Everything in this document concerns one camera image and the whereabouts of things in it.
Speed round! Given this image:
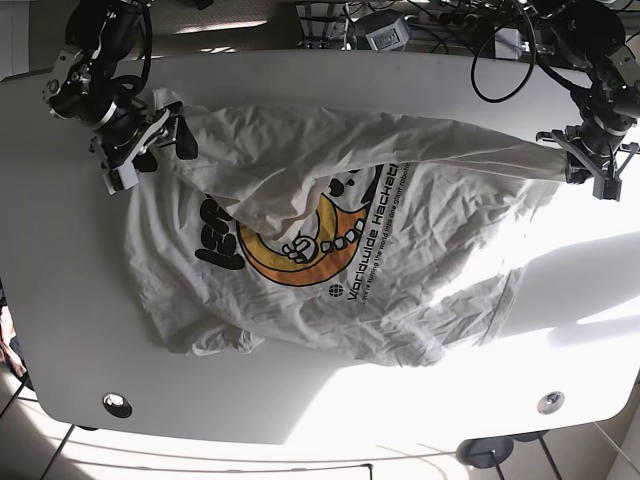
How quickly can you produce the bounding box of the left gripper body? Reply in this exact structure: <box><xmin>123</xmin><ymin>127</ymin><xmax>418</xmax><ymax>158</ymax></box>
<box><xmin>536</xmin><ymin>122</ymin><xmax>639</xmax><ymax>181</ymax></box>

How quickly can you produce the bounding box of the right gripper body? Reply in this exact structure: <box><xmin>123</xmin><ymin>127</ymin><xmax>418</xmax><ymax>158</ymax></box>
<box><xmin>90</xmin><ymin>107</ymin><xmax>183</xmax><ymax>175</ymax></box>

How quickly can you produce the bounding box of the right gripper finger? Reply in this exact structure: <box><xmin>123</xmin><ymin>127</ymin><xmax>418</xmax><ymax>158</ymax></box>
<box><xmin>175</xmin><ymin>115</ymin><xmax>199</xmax><ymax>160</ymax></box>

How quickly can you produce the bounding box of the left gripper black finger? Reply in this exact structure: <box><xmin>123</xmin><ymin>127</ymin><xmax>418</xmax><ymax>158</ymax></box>
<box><xmin>565</xmin><ymin>153</ymin><xmax>590</xmax><ymax>185</ymax></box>

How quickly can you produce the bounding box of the white T-shirt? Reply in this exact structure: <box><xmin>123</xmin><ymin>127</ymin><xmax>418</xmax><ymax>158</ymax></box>
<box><xmin>124</xmin><ymin>105</ymin><xmax>566</xmax><ymax>367</ymax></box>

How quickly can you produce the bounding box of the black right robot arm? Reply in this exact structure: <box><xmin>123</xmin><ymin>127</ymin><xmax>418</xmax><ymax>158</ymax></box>
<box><xmin>43</xmin><ymin>1</ymin><xmax>198</xmax><ymax>172</ymax></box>

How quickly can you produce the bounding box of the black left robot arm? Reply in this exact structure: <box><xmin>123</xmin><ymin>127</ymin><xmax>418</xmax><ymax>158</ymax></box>
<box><xmin>532</xmin><ymin>1</ymin><xmax>639</xmax><ymax>200</ymax></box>

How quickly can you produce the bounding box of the grey power adapter box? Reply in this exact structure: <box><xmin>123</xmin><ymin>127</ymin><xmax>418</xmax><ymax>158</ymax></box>
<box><xmin>493</xmin><ymin>28</ymin><xmax>523</xmax><ymax>61</ymax></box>

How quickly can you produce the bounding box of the grey socket box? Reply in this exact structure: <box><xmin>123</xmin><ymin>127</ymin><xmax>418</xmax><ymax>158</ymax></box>
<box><xmin>356</xmin><ymin>10</ymin><xmax>410</xmax><ymax>52</ymax></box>

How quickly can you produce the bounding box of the right table grommet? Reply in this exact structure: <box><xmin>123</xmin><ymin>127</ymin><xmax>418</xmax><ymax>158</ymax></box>
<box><xmin>537</xmin><ymin>391</ymin><xmax>565</xmax><ymax>415</ymax></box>

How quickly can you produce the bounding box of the table grommet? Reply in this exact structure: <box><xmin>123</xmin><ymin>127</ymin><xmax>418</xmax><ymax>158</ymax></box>
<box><xmin>102</xmin><ymin>392</ymin><xmax>133</xmax><ymax>419</ymax></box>
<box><xmin>537</xmin><ymin>391</ymin><xmax>565</xmax><ymax>415</ymax></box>

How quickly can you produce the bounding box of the left table grommet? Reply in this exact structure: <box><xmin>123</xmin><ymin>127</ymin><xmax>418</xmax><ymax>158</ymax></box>
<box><xmin>102</xmin><ymin>392</ymin><xmax>133</xmax><ymax>419</ymax></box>

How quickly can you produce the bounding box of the round black stand base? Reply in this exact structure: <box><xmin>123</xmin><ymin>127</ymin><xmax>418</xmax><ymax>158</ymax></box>
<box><xmin>456</xmin><ymin>436</ymin><xmax>514</xmax><ymax>469</ymax></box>

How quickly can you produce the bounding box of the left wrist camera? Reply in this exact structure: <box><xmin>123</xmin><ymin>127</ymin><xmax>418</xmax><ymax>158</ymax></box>
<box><xmin>593</xmin><ymin>177</ymin><xmax>622</xmax><ymax>201</ymax></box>

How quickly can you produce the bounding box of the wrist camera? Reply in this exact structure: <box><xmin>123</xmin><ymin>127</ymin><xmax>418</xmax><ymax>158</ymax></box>
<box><xmin>593</xmin><ymin>177</ymin><xmax>622</xmax><ymax>201</ymax></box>
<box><xmin>103</xmin><ymin>165</ymin><xmax>139</xmax><ymax>195</ymax></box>

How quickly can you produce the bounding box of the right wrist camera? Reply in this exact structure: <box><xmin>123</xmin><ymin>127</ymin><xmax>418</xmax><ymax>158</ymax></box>
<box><xmin>103</xmin><ymin>165</ymin><xmax>139</xmax><ymax>195</ymax></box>

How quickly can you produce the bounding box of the black looping arm cable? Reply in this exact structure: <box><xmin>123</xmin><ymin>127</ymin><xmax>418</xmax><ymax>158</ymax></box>
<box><xmin>469</xmin><ymin>0</ymin><xmax>539</xmax><ymax>104</ymax></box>

